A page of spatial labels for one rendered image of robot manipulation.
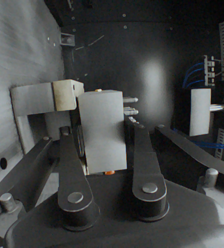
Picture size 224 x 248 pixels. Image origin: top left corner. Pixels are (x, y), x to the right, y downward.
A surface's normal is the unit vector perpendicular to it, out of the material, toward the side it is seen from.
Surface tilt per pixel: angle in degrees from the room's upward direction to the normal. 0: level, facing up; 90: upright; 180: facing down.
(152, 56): 90
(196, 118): 90
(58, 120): 90
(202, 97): 90
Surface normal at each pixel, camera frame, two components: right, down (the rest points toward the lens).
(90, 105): 0.11, 0.24
